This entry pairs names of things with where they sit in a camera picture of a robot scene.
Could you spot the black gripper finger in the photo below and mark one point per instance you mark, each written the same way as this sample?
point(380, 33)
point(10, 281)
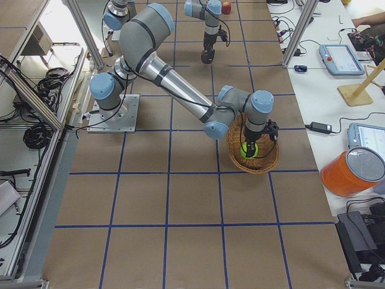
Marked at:
point(256, 150)
point(204, 56)
point(248, 150)

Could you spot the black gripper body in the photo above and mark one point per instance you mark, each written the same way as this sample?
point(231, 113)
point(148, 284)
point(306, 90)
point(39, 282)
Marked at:
point(251, 135)
point(208, 40)

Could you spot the dark red apple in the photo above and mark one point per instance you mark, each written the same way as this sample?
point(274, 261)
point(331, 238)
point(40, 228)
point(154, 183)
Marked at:
point(211, 55)

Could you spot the green apple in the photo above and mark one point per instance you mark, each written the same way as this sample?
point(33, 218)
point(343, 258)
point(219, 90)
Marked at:
point(242, 151)

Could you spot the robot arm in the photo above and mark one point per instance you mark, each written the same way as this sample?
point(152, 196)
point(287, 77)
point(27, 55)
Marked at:
point(139, 39)
point(118, 13)

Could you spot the woven wicker basket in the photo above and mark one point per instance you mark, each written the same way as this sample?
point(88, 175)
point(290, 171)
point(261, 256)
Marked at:
point(268, 150)

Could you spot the black power adapter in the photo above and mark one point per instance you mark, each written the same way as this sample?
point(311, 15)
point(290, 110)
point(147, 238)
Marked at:
point(319, 127)

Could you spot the orange plastic bucket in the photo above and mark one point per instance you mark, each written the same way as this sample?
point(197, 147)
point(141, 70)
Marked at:
point(353, 171)

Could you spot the wooden stand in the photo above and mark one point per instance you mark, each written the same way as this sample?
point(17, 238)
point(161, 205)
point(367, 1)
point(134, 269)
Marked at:
point(356, 94)

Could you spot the blue teach pendant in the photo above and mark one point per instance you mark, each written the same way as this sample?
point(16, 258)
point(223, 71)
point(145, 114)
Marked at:
point(340, 60)

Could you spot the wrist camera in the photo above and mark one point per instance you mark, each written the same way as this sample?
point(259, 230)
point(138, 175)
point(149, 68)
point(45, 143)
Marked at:
point(273, 130)
point(222, 34)

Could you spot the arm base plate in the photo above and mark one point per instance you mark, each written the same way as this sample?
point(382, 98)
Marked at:
point(122, 119)
point(110, 40)

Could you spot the aluminium frame post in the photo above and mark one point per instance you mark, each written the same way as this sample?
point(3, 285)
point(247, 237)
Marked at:
point(302, 24)

